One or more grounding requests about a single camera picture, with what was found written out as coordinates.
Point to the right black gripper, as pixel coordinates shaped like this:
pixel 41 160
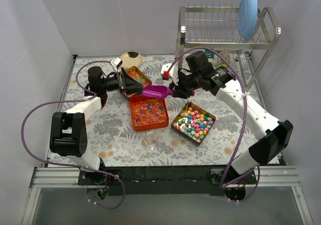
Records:
pixel 182 85

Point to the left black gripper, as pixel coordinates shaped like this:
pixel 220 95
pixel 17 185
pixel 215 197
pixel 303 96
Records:
pixel 122 82

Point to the purple plastic scoop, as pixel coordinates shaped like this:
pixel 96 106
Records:
pixel 159 91

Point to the clear glass jar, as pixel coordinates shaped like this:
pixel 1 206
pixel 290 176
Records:
pixel 151 141

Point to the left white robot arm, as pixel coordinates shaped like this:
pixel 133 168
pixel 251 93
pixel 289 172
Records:
pixel 68 129

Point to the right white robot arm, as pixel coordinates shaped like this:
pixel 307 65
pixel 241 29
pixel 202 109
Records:
pixel 225 83

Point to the dark tin translucent star candies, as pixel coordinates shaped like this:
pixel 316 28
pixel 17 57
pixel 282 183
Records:
pixel 139 77

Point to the dark tin pastel star candies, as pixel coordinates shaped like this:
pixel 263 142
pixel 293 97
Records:
pixel 193 123

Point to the floral table mat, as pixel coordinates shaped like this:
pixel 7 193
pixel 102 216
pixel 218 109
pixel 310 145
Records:
pixel 112 138

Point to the orange tin of lollipops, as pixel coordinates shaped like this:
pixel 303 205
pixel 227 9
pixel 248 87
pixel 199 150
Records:
pixel 148 113

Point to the cream plate black spot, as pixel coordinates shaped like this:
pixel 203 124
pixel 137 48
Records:
pixel 130 59

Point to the teal white bowl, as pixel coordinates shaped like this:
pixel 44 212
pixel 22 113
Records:
pixel 210 55

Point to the yellow green bowl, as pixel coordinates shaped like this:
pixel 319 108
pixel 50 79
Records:
pixel 222 65

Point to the patterned beige bowl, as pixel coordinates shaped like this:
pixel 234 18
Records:
pixel 226 54

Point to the steel dish rack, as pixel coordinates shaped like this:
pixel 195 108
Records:
pixel 217 28

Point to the black base bar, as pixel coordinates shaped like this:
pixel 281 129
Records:
pixel 193 179

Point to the blue plate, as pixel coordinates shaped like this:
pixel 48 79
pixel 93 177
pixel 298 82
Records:
pixel 247 18

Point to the aluminium frame rail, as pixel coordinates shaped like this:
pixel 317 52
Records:
pixel 59 177

